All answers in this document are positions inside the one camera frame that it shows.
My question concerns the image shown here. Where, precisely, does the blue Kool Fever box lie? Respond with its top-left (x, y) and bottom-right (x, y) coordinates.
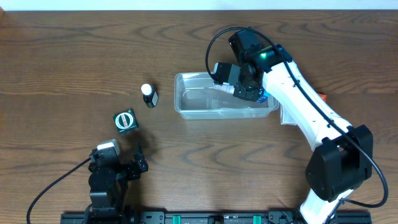
top-left (257, 88), bottom-right (270, 103)

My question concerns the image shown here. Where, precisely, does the clear plastic container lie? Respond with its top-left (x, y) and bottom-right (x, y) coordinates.
top-left (174, 72), bottom-right (279, 119)

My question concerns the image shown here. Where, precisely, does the white Panadol box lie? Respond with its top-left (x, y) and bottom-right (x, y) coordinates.
top-left (280, 105), bottom-right (297, 126)

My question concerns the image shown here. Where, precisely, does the green round-label box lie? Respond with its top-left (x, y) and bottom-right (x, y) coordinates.
top-left (113, 109), bottom-right (139, 134)

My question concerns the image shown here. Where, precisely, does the red medicine box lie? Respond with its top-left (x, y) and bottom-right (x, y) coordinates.
top-left (318, 93), bottom-right (327, 102)

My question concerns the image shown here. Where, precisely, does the dark bottle white cap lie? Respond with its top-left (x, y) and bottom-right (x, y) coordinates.
top-left (141, 83), bottom-right (159, 108)

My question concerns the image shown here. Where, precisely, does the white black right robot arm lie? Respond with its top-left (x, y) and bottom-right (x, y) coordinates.
top-left (212, 41), bottom-right (373, 223)

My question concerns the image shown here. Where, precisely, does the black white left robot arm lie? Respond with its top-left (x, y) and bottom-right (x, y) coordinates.
top-left (83, 147), bottom-right (149, 223)

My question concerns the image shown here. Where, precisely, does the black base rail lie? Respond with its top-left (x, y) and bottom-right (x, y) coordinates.
top-left (60, 210), bottom-right (373, 224)

